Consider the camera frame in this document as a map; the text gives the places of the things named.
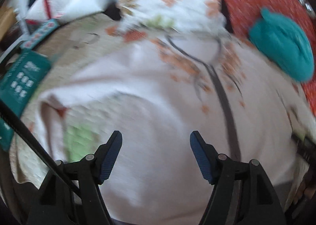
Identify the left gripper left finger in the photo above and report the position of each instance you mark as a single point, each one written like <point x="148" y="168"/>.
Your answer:
<point x="91" y="172"/>

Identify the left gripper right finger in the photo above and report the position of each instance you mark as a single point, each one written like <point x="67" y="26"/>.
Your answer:
<point x="257" y="201"/>

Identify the pale pink printed garment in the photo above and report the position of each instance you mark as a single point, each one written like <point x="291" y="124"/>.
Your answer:
<point x="156" y="92"/>

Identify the green flat package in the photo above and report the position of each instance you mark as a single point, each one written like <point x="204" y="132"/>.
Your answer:
<point x="22" y="79"/>

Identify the quilted heart pattern bedspread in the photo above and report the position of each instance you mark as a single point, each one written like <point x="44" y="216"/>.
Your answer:
<point x="70" y="47"/>

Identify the light blue dotted box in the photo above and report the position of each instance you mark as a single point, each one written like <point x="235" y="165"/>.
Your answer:
<point x="40" y="34"/>

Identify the teal folded garment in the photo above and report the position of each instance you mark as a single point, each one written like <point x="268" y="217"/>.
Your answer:
<point x="285" y="43"/>

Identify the red floral fabric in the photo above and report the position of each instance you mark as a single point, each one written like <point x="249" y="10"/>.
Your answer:
<point x="244" y="13"/>

